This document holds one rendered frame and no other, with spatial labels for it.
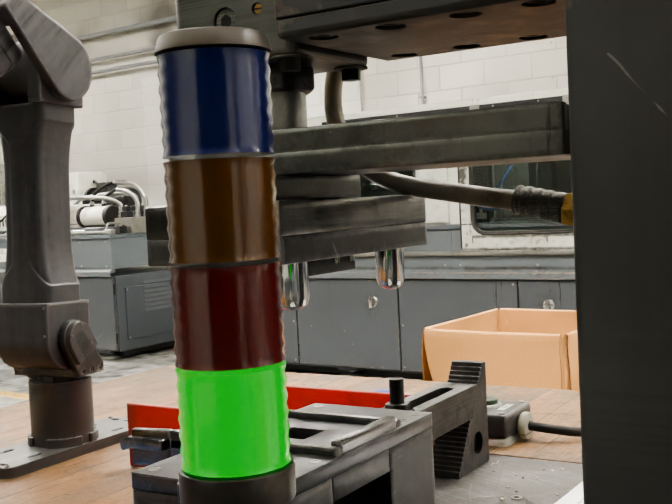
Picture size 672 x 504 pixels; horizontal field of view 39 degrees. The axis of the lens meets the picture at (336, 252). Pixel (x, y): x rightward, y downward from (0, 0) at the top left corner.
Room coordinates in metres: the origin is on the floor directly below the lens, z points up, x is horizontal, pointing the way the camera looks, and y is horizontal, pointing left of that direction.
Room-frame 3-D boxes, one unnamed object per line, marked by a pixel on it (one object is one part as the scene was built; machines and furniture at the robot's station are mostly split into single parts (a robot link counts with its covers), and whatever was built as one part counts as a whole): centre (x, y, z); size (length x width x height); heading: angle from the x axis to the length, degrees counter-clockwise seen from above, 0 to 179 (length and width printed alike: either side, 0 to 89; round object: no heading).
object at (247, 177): (0.32, 0.04, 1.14); 0.04 x 0.04 x 0.03
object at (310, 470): (0.62, 0.03, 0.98); 0.20 x 0.10 x 0.01; 148
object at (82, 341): (0.95, 0.29, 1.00); 0.09 x 0.06 x 0.06; 66
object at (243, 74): (0.32, 0.04, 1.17); 0.04 x 0.04 x 0.03
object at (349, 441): (0.61, -0.01, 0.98); 0.07 x 0.01 x 0.03; 148
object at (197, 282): (0.32, 0.04, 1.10); 0.04 x 0.04 x 0.03
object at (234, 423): (0.32, 0.04, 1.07); 0.04 x 0.04 x 0.03
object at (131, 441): (0.64, 0.12, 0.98); 0.07 x 0.02 x 0.01; 58
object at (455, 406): (0.77, -0.06, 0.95); 0.15 x 0.03 x 0.10; 148
